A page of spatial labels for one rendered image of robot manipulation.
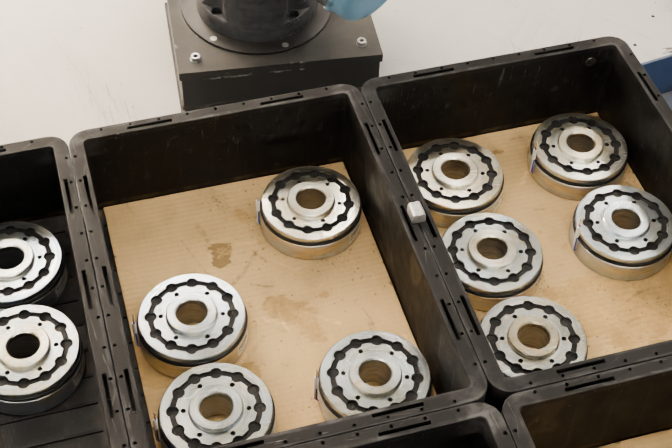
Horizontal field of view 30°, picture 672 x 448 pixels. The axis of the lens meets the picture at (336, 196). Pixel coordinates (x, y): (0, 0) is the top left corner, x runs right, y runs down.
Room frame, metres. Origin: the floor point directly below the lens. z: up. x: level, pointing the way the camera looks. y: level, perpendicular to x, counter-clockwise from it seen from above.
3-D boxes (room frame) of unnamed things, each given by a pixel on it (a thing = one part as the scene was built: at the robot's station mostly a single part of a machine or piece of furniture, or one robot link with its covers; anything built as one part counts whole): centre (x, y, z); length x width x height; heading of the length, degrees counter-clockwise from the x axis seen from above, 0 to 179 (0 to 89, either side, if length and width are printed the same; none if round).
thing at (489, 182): (0.90, -0.12, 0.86); 0.10 x 0.10 x 0.01
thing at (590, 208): (0.84, -0.29, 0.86); 0.10 x 0.10 x 0.01
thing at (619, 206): (0.84, -0.29, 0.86); 0.05 x 0.05 x 0.01
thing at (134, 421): (0.72, 0.07, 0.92); 0.40 x 0.30 x 0.02; 18
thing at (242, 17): (1.23, 0.11, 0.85); 0.15 x 0.15 x 0.10
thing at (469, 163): (0.90, -0.12, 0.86); 0.05 x 0.05 x 0.01
